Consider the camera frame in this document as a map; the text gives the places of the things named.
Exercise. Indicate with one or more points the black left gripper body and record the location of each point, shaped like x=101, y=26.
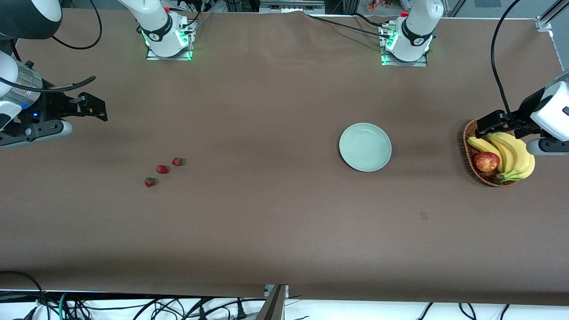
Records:
x=526, y=109

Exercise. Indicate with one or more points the red strawberry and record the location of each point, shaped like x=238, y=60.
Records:
x=150, y=182
x=162, y=169
x=178, y=161

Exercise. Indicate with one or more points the brown table cloth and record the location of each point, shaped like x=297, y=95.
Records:
x=266, y=213

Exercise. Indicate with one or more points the yellow banana bunch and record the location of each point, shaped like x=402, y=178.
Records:
x=518, y=153

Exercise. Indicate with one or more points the small metal bracket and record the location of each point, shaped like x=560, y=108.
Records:
x=268, y=289

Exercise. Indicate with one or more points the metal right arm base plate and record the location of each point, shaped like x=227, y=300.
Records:
x=178, y=58

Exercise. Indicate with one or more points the aluminium frame profile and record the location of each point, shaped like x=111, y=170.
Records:
x=543, y=22

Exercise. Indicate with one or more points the red apple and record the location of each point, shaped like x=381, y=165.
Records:
x=486, y=162

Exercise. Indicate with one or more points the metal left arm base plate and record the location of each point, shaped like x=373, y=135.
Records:
x=420, y=64

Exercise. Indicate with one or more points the brown wooden beam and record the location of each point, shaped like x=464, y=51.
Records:
x=272, y=306

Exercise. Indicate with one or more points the pale green plate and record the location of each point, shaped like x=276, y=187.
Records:
x=365, y=147

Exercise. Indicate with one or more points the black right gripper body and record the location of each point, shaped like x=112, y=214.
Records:
x=52, y=108

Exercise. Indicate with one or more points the grey metal device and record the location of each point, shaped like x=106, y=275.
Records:
x=291, y=6

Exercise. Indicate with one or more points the brown wicker basket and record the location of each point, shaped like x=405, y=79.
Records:
x=480, y=177

